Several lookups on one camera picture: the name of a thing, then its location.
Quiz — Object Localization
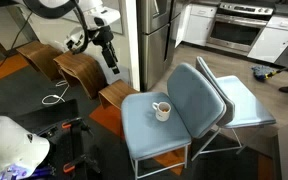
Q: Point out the lower orange black clamp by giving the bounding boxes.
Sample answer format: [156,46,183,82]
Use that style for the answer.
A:
[63,154,101,173]

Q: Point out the black cable on wall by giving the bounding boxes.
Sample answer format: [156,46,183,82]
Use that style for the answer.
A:
[0,11,34,80]

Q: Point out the light blue chair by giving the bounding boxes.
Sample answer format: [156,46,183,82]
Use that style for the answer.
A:
[192,56,276,160]
[121,63,226,180]

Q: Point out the stainless steel oven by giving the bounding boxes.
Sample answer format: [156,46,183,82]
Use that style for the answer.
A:
[207,0,275,52]

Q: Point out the orange black clamp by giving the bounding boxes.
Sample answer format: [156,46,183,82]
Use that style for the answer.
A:
[61,117,94,136]
[63,154,101,173]

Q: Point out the left wooden bent stool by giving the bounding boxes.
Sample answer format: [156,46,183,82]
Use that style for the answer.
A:
[17,41,62,81]

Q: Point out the white kitchen cabinet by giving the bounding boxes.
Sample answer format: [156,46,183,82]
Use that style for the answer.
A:
[248,15,288,63]
[176,4,217,46]

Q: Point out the white kitchen cabinet left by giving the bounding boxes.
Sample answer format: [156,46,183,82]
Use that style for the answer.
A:
[176,4,217,46]

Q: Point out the stainless steel refrigerator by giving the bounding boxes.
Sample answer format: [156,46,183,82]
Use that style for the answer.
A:
[136,0,185,91]

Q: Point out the white ceramic mug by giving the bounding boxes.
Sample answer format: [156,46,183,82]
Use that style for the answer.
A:
[152,102,171,122]

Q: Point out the wooden bent stool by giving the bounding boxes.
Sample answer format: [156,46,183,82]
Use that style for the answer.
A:
[54,51,107,99]
[17,41,62,81]
[98,79,137,109]

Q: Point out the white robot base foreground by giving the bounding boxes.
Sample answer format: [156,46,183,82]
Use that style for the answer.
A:
[0,116,50,180]

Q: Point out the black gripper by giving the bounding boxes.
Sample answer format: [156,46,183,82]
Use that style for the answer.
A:
[93,26,120,74]

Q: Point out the upper orange black clamp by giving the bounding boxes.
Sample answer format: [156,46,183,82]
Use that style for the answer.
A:
[61,117,94,136]

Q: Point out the white cable on floor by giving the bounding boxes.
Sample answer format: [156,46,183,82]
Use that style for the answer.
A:
[41,79,70,106]

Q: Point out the far light blue chair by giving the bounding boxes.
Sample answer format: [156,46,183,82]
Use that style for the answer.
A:
[192,56,276,160]

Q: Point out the middle wooden bent stool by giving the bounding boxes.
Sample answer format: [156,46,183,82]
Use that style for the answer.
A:
[54,51,107,99]

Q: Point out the right wooden bent stool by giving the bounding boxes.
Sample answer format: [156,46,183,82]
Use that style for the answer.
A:
[98,79,137,109]

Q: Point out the white kitchen cabinet right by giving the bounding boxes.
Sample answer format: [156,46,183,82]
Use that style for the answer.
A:
[248,15,288,63]

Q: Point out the near light blue chair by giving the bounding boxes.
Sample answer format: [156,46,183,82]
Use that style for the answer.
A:
[121,63,226,180]

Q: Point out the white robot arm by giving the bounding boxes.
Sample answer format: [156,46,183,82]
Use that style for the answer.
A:
[21,0,120,74]

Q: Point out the blue mop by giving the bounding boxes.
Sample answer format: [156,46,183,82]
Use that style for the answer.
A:
[251,65,288,82]

